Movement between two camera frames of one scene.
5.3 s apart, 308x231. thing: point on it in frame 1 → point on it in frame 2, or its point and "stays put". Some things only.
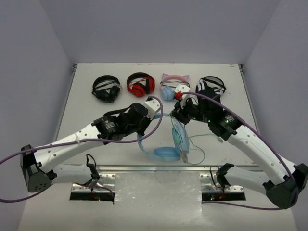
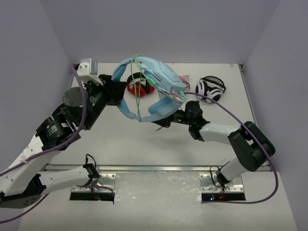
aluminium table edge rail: x=155 y=167 stays put
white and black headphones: x=211 y=85 stays put
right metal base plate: x=212 y=189 stays put
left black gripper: x=145 y=123 → x=115 y=91
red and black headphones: x=140 y=84 stays put
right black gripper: x=180 y=113 → x=167 y=121
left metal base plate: x=102 y=189 stays put
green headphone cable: x=193 y=142 → x=132 y=61
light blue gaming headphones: x=180 y=142 → x=168 y=85
